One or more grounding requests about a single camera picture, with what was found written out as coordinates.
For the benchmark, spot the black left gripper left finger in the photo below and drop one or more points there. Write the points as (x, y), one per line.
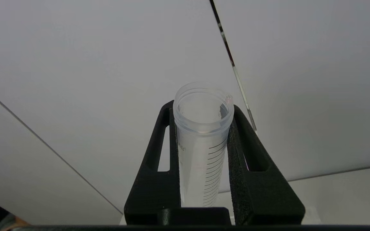
(156, 189)

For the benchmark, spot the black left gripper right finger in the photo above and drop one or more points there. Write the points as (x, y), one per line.
(262, 192)

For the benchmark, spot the test tube with red pigment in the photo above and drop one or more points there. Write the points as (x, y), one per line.
(201, 154)

